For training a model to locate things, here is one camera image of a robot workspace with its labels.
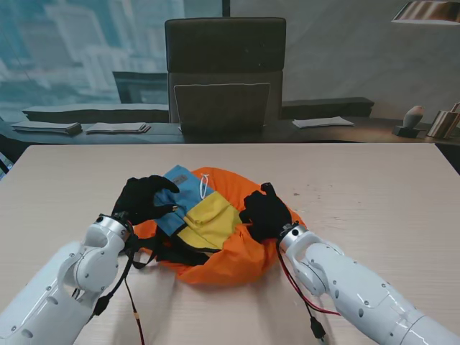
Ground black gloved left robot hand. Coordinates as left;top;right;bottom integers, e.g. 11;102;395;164
111;175;180;226

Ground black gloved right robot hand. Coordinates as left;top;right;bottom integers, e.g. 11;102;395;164
239;182;293;242

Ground orange rain cover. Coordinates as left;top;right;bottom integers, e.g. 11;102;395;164
132;165;308;287

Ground blue and yellow backpack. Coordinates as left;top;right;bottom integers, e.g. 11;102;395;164
132;164;249;270

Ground fanned grey paper stack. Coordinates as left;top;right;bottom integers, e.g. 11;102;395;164
85;121;152;135

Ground dark background desk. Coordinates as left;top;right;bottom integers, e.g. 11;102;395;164
0;116;460;144

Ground long dark slab shelf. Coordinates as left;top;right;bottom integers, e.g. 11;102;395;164
21;103;170;124

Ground white paper sheet stack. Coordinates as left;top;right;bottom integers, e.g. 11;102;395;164
291;116;355;129

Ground thick grey paper stack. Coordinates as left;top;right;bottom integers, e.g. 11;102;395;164
10;120;83;137

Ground short dark slab shelf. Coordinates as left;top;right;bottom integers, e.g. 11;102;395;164
281;97;375;119

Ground dark office chair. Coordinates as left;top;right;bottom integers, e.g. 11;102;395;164
164;17;288;134

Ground egg shaped vase on base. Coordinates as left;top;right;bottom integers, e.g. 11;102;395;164
396;105;426;137

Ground leaning brown books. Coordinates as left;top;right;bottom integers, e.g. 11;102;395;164
426;102;460;139

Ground copper lamp shade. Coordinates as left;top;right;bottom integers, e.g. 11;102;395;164
390;0;460;25

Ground black and red left arm cable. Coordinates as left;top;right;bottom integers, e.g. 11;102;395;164
91;233;147;345

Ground black and red arm cable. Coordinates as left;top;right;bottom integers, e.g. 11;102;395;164
91;233;147;345
276;244;342;341

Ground black and red right arm cable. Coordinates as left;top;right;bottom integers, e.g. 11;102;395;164
276;244;342;341

